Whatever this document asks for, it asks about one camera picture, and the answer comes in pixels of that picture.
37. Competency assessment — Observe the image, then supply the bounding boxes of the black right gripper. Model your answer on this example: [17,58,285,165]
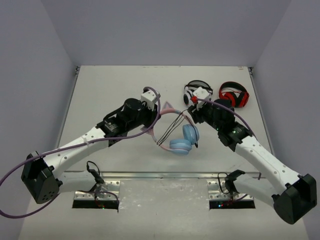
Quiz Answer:
[188,100,222,132]

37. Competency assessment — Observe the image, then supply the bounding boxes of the black headphone audio cable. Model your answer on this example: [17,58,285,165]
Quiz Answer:
[155,108,200,149]

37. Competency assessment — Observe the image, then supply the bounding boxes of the pink blue cat-ear headphones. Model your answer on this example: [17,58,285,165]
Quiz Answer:
[145,101,200,156]

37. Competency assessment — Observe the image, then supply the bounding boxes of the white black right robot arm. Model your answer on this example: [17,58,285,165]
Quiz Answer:
[188,96,317,225]

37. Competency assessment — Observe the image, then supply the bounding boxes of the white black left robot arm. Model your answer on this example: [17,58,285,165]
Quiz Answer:
[21,98,159,204]

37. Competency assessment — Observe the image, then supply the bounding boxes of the white black headphones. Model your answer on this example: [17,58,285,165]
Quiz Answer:
[183,79,214,108]

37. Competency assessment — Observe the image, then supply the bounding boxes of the red black headphones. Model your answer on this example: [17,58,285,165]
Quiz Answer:
[218,81,250,108]

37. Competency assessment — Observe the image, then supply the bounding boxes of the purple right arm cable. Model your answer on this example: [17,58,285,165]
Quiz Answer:
[196,97,262,181]

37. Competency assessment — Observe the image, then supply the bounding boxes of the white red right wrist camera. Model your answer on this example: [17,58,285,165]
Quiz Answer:
[190,87,211,110]

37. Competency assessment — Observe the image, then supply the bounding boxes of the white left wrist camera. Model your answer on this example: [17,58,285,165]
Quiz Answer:
[140,89,161,111]

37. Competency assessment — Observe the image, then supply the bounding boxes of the black left base wire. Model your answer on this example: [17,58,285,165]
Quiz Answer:
[85,160,104,187]

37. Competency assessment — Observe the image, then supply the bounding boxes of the black base wire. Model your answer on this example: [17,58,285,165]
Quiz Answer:
[216,170,236,198]
[85,160,104,187]

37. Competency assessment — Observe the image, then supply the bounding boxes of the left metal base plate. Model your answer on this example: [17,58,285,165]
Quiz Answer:
[73,178,121,201]

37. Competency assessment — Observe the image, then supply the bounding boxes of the metal base plate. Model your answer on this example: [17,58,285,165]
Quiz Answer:
[207,179,254,202]
[73,178,121,201]

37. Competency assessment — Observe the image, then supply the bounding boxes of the silver aluminium rail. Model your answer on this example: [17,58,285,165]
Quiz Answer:
[64,170,261,180]

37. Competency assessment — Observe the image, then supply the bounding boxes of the black right base wire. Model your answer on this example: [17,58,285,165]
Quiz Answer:
[216,170,236,198]

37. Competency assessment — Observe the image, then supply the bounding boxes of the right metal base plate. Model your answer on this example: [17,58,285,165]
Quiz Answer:
[207,179,254,202]

